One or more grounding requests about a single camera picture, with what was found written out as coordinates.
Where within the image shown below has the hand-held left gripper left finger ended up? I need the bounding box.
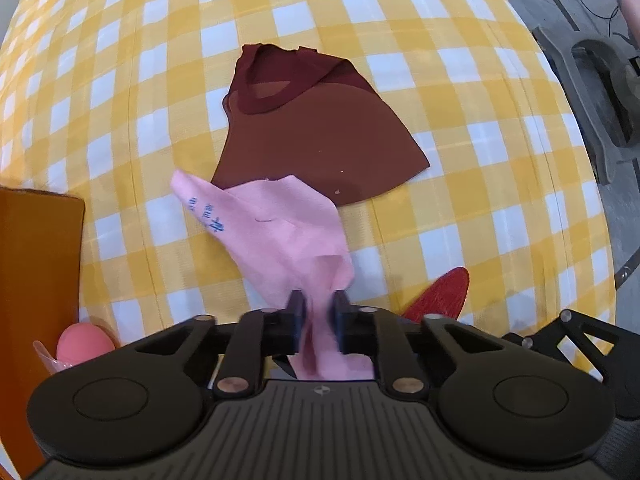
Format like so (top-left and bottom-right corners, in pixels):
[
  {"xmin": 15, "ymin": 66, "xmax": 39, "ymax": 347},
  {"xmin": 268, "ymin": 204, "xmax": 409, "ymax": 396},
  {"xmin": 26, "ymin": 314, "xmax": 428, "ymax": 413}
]
[{"xmin": 127, "ymin": 290, "xmax": 307, "ymax": 400}]

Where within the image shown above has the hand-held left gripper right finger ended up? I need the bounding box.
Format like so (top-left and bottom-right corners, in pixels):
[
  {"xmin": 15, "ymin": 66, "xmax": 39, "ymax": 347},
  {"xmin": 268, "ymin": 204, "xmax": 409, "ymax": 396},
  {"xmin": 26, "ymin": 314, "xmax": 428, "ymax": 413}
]
[{"xmin": 327, "ymin": 290, "xmax": 506, "ymax": 397}]

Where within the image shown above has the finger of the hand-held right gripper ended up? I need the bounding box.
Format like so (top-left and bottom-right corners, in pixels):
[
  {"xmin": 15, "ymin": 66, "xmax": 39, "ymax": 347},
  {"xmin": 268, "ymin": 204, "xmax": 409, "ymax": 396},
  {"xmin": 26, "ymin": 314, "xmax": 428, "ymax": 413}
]
[{"xmin": 500, "ymin": 309, "xmax": 640, "ymax": 386}]

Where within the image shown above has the pink cloth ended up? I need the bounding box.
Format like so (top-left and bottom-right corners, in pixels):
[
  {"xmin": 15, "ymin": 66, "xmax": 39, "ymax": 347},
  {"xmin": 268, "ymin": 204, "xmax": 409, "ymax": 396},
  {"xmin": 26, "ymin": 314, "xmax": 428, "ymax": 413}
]
[{"xmin": 171, "ymin": 170, "xmax": 376, "ymax": 381}]

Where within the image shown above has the brown garment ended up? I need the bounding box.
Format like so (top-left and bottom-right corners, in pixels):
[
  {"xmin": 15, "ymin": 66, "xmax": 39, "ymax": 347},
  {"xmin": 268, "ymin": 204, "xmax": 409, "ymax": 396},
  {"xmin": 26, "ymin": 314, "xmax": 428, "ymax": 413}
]
[{"xmin": 210, "ymin": 44, "xmax": 431, "ymax": 208}]

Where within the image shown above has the pink sponge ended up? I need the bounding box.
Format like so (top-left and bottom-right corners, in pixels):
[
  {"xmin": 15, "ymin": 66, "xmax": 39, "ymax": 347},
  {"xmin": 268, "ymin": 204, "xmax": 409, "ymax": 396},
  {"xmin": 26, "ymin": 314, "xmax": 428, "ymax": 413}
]
[{"xmin": 32, "ymin": 322, "xmax": 121, "ymax": 376}]

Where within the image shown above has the orange cardboard box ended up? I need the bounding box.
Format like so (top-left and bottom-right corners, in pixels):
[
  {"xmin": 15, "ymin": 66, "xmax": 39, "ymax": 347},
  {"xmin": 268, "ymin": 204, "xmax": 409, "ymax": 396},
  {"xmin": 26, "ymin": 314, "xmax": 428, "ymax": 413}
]
[{"xmin": 0, "ymin": 186, "xmax": 86, "ymax": 480}]

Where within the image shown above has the red textured cloth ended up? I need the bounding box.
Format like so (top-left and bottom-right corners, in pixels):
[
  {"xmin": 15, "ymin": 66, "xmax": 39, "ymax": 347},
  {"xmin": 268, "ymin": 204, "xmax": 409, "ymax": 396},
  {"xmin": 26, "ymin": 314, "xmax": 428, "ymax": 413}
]
[{"xmin": 400, "ymin": 266, "xmax": 471, "ymax": 326}]

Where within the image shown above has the grey chair base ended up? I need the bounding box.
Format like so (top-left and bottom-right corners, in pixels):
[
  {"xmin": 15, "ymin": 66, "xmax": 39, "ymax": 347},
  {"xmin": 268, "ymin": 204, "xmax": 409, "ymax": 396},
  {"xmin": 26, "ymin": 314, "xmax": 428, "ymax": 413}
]
[{"xmin": 532, "ymin": 25, "xmax": 640, "ymax": 186}]

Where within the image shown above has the yellow checkered tablecloth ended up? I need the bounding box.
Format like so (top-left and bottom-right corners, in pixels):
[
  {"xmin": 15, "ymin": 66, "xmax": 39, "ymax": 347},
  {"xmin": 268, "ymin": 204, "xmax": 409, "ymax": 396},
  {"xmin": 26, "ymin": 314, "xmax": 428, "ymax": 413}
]
[{"xmin": 0, "ymin": 0, "xmax": 618, "ymax": 386}]

